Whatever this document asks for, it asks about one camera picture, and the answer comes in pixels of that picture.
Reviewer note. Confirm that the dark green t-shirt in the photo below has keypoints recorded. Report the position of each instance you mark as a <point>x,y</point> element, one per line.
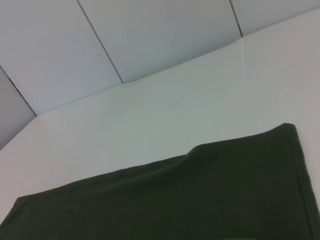
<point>187,195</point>

